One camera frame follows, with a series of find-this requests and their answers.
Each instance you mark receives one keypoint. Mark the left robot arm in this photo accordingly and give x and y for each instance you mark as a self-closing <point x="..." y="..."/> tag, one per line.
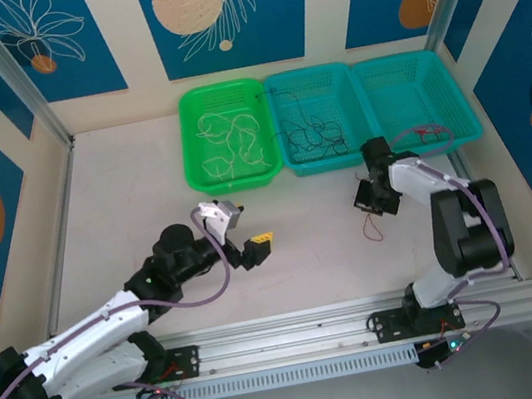
<point x="88" y="324"/>

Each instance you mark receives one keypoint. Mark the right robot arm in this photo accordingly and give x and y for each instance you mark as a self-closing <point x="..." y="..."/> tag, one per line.
<point x="468" y="228"/>

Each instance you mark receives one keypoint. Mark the teal perforated plastic basket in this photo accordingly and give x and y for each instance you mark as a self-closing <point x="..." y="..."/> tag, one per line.
<point x="405" y="86"/>
<point x="330" y="93"/>

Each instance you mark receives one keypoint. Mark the green perforated plastic basket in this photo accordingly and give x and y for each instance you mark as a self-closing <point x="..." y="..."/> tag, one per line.
<point x="188" y="121"/>

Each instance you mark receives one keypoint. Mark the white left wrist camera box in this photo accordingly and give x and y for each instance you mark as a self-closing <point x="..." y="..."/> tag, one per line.
<point x="215" y="217"/>

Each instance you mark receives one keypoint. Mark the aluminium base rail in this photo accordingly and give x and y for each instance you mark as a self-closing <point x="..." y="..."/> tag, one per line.
<point x="287" y="333"/>

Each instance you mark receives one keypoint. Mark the aluminium frame rail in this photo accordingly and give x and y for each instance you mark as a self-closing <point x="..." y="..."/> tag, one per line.
<point x="61" y="232"/>

